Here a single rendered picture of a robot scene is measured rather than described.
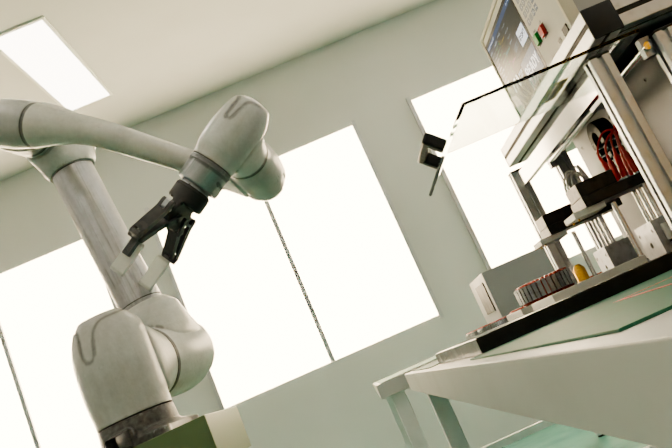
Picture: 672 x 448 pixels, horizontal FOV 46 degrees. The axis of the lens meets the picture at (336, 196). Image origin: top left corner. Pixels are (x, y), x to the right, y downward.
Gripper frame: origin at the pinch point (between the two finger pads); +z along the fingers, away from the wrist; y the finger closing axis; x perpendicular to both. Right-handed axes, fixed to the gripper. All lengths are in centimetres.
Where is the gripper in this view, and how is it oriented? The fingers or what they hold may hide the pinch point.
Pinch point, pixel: (134, 275)
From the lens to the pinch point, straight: 158.9
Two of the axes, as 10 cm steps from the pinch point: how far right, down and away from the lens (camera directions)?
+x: -8.2, -4.8, 3.0
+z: -5.4, 8.2, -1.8
